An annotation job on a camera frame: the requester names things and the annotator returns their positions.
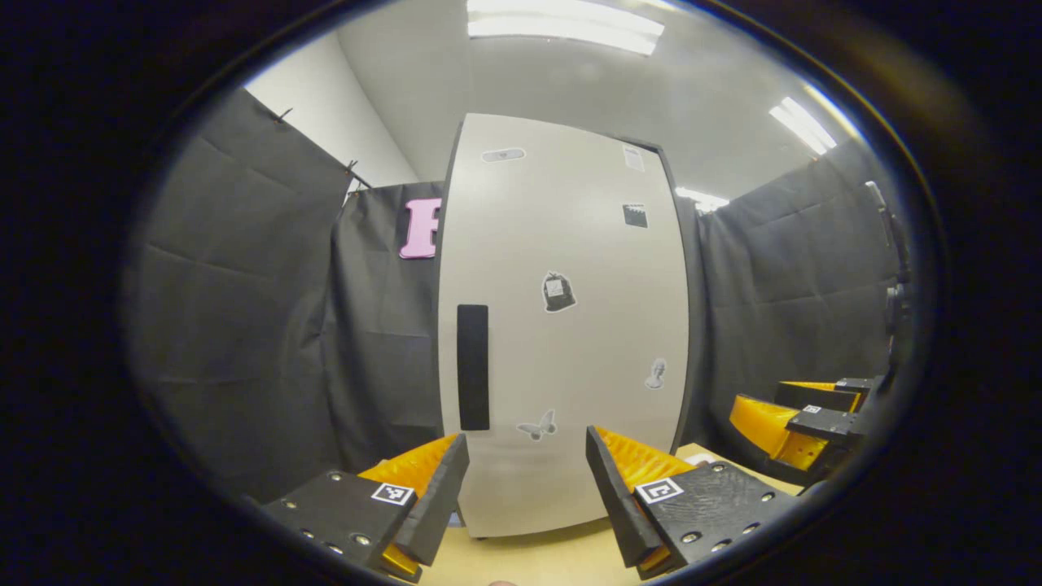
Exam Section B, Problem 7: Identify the black backdrop cloth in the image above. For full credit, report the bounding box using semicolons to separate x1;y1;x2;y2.
122;87;904;501

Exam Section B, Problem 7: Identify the black door handle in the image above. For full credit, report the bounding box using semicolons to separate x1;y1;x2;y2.
457;304;490;431

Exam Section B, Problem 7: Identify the grey cabinet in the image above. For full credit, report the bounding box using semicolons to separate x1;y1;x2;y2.
436;112;707;540

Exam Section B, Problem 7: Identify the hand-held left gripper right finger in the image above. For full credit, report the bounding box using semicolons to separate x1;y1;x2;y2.
586;426;803;580

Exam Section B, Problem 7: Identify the white cabinet door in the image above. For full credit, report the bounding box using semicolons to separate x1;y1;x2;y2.
438;112;691;538

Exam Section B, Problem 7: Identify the wide ceiling light panel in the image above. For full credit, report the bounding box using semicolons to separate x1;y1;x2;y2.
466;0;664;56

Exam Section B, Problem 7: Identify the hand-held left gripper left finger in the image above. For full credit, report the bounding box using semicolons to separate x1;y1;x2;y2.
262;433;471;583

